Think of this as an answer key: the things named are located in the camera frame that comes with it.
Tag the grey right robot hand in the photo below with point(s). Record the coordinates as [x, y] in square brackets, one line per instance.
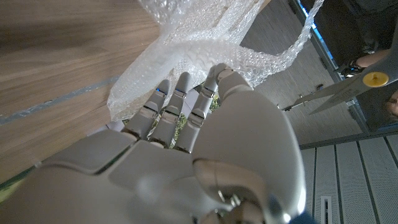
[149, 183]

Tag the person forearm with watch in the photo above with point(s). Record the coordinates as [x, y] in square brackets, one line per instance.
[373, 59]

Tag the black wall hook rail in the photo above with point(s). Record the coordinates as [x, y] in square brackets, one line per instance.
[300, 96]

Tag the clear bubble wrap sheet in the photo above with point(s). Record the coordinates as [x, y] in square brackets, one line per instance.
[192, 53]

